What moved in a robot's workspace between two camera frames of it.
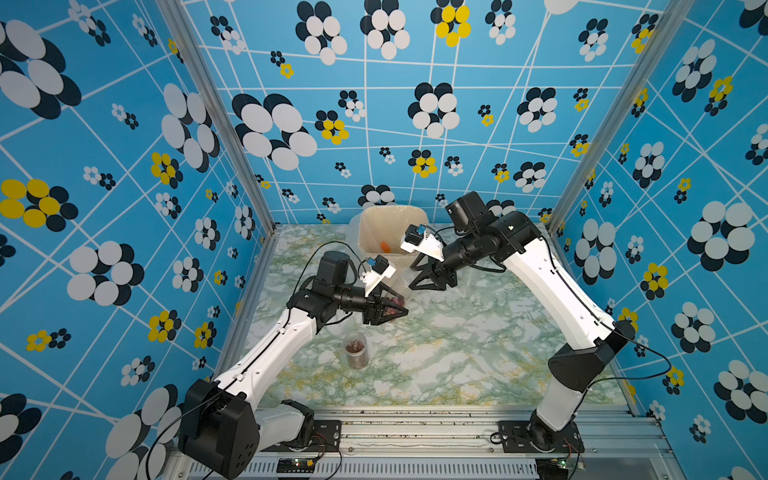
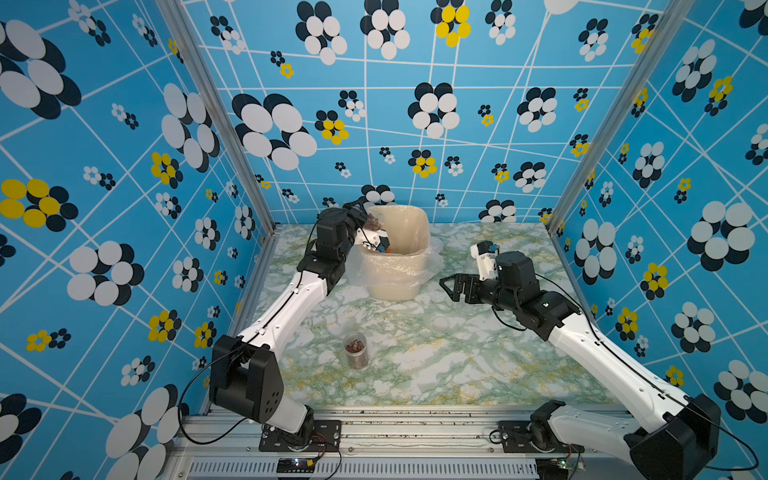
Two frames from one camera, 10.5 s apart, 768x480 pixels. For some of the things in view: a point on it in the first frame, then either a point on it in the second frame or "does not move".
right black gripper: x=436 y=284 → x=472 y=281
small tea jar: x=392 y=298 → x=375 y=219
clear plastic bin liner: x=378 y=231 does not move
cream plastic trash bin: x=381 y=230 does not move
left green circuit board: x=295 y=465 does not move
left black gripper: x=375 y=312 → x=352 y=216
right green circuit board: x=552 y=468 does not move
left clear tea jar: x=355 y=344 does not move
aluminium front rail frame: x=456 y=443 does not move
